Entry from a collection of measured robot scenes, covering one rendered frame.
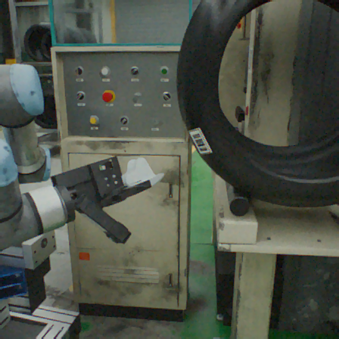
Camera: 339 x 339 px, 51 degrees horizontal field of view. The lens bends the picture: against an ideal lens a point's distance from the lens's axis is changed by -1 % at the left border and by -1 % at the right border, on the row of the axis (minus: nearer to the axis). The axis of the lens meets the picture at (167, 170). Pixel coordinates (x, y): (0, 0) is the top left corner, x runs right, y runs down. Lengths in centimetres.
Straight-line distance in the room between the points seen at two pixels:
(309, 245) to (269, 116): 44
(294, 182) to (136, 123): 86
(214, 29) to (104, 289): 137
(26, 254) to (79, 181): 63
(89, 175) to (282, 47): 73
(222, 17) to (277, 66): 44
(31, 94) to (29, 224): 36
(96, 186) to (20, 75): 35
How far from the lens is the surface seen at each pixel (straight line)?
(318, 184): 83
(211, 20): 75
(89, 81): 154
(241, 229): 86
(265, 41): 115
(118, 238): 65
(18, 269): 128
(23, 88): 86
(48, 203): 60
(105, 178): 65
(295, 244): 92
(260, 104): 116
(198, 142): 79
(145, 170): 68
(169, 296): 178
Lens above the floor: 123
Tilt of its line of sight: 18 degrees down
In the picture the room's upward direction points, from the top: straight up
